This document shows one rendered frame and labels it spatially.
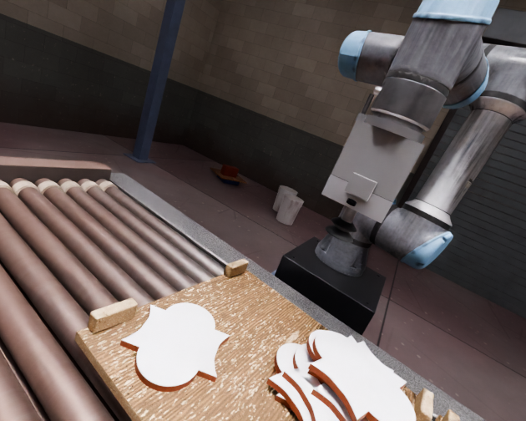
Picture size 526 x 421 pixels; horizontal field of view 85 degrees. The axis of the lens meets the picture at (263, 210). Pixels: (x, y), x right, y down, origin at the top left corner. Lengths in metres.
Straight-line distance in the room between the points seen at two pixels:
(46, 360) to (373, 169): 0.45
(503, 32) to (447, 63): 4.68
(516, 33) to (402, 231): 4.45
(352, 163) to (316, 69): 5.24
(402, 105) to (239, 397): 0.40
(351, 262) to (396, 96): 0.53
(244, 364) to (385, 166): 0.33
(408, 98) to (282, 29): 5.78
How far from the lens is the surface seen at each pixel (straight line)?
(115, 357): 0.43
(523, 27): 5.11
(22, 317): 0.50
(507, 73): 0.85
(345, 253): 0.82
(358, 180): 0.37
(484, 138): 0.81
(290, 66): 5.81
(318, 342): 0.46
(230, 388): 0.43
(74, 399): 0.42
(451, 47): 0.40
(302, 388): 0.43
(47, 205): 0.78
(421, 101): 0.38
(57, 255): 0.62
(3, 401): 0.43
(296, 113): 5.54
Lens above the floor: 1.26
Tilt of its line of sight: 17 degrees down
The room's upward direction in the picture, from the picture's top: 21 degrees clockwise
